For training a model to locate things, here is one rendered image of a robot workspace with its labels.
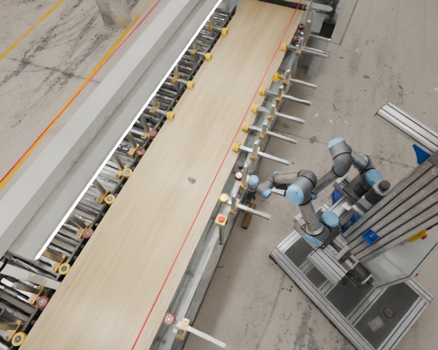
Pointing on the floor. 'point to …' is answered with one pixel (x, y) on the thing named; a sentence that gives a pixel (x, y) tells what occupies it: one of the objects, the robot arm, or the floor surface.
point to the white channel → (74, 144)
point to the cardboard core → (247, 217)
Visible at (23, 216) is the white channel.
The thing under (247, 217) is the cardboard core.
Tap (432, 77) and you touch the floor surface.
